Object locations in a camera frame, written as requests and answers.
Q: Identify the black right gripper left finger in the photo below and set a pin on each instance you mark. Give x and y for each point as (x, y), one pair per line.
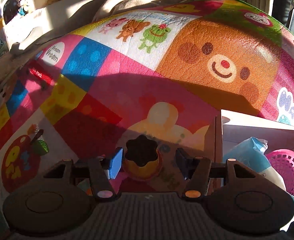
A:
(102, 169)

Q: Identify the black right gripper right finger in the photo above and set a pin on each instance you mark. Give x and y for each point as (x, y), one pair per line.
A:
(196, 171)

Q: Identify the yellow flower-shaped cup toy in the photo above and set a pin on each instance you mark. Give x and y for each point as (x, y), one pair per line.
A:
(142, 160)

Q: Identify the blue white wipes packet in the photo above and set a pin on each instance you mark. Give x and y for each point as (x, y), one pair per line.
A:
(250, 152)

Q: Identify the pink plastic basket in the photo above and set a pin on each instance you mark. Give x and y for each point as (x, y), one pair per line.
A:
(282, 161)

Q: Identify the white cardboard box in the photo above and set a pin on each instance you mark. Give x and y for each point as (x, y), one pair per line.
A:
(256, 197)

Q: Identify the colourful cartoon play mat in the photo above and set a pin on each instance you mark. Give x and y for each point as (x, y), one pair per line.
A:
(164, 72)

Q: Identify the white grey bed blanket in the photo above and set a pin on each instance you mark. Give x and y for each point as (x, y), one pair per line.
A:
(62, 17)

